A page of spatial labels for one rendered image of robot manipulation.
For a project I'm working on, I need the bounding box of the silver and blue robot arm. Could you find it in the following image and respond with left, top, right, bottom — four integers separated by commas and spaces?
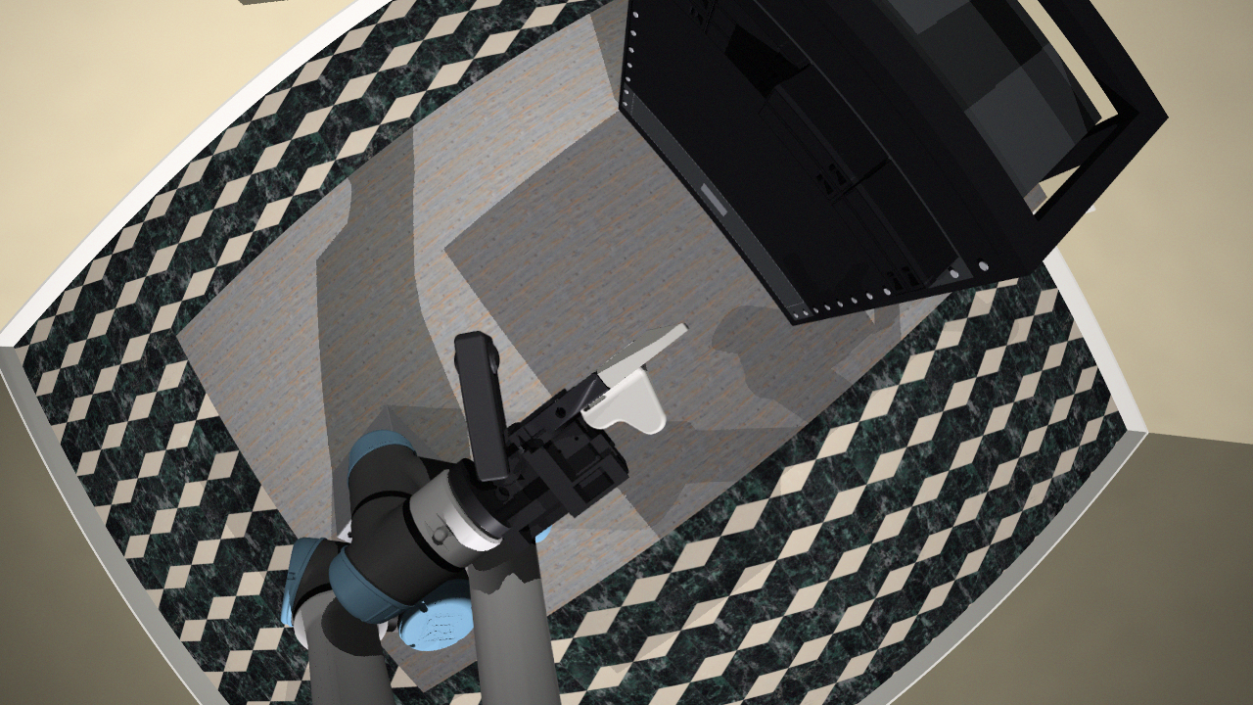
279, 331, 563, 705

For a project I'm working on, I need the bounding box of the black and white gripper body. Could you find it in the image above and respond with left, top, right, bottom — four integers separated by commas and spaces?
449, 389, 629, 553

